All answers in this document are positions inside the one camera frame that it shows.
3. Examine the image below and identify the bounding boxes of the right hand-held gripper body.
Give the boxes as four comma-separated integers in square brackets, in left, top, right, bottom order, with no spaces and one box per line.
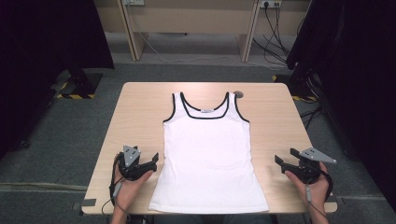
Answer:
[289,147,338,185]

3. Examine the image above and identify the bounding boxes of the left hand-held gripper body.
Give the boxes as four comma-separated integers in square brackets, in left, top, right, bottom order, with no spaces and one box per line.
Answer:
[116,145,148,182]

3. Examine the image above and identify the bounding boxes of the white tank top black trim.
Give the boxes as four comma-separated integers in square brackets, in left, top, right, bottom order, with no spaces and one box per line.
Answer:
[148,91,270,215]

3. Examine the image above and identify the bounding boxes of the person's left hand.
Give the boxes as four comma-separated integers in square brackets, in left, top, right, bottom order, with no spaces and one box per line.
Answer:
[112,153,155,213]

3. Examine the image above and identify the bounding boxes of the person's right hand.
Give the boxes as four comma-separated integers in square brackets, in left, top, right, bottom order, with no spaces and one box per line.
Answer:
[284,161,332,216]

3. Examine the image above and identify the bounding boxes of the yellow black hazard tape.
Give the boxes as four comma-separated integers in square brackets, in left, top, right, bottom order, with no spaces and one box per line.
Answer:
[55,92,96,100]
[291,94,318,103]

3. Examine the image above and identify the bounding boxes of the black metal stand base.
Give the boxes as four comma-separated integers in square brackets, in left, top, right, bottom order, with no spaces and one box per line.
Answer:
[50,68,104,96]
[274,69,322,98]

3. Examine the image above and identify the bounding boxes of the black curtain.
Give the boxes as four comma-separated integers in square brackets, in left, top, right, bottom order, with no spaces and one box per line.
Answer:
[285,0,396,213]
[0,0,115,161]

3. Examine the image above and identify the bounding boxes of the beige wooden desk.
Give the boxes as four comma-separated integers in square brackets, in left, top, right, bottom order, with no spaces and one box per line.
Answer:
[92,0,312,63]

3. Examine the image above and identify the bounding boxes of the thin cable with grey plug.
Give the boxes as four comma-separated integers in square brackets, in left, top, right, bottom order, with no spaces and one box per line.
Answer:
[102,181,129,217]
[305,183,328,218]

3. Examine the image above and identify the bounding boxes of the thick black cable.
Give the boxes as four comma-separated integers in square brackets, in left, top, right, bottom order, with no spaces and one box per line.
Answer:
[108,153,118,207]
[321,172,335,203]

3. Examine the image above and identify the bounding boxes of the white floor cable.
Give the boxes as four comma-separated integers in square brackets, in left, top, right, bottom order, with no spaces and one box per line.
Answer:
[125,3,288,71]

